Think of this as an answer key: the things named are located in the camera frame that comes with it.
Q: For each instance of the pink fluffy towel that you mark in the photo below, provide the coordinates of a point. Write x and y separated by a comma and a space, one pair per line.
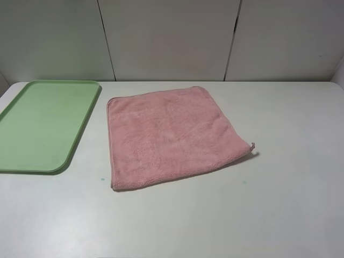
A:
168, 135

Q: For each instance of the green plastic tray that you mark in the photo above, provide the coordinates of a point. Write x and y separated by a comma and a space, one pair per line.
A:
42, 125

